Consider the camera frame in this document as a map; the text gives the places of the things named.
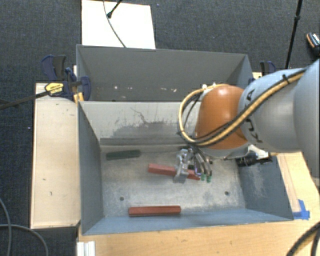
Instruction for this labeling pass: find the red-brown flat block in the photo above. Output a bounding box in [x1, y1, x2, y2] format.
[147, 163, 201, 181]
[128, 205, 182, 218]

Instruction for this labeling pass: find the grey metal bin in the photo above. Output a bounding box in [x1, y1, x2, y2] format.
[75, 44, 295, 237]

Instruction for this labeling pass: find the black cylinder on white bracket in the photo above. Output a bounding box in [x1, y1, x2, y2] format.
[235, 144, 274, 168]

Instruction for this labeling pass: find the dark green flat block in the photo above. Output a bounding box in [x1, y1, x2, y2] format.
[105, 149, 142, 161]

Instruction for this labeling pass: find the pale wood flat board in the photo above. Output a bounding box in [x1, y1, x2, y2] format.
[29, 82, 82, 230]

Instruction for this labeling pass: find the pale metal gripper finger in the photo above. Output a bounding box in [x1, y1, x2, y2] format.
[172, 172, 189, 185]
[175, 149, 187, 173]

